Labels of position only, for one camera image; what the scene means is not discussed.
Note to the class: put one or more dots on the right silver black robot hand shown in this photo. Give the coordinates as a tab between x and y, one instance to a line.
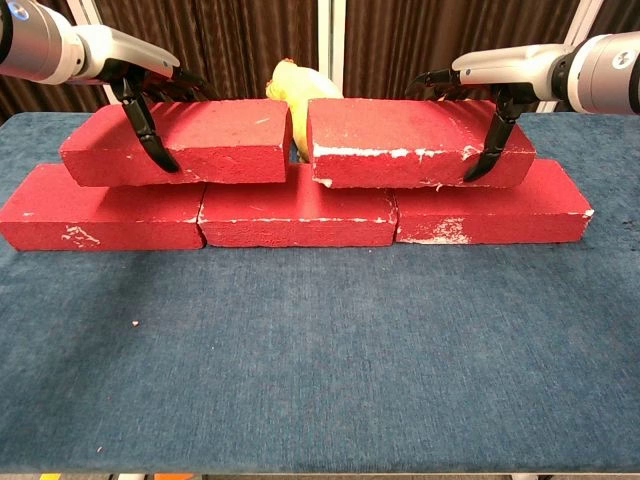
510	65

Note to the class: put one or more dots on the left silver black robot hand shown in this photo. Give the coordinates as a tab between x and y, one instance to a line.
125	50

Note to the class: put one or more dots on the red foam brick small scratch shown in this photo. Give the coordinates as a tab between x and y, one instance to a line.
225	135

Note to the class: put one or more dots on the red foam brick white-chipped edge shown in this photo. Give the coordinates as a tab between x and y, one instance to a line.
390	125

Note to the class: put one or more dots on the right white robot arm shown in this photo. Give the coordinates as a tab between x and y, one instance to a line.
605	75

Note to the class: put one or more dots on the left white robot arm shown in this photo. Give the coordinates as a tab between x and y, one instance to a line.
35	40

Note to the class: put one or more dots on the yellow plush toy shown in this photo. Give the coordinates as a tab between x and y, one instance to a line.
300	82

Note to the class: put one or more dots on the blue fabric table cover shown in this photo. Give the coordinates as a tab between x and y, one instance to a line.
320	375

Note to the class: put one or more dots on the white partition post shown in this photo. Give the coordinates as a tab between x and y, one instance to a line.
331	30
82	12
585	15

